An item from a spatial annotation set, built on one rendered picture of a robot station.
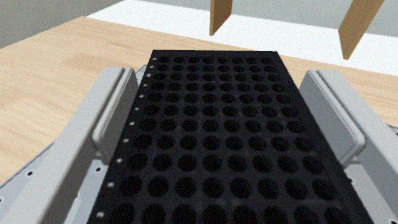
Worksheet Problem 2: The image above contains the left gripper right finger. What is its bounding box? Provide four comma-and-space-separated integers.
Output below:
298, 69, 398, 220

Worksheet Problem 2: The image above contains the black well plate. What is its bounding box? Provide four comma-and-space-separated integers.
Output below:
86, 49, 374, 224

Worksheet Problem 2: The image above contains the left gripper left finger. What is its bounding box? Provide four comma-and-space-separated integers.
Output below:
0, 67, 139, 224

